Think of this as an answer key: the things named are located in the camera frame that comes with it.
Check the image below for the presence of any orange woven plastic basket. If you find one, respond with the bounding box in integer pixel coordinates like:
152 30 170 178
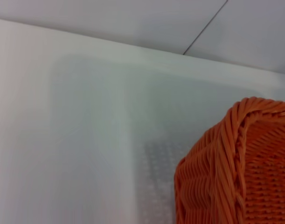
174 97 285 224

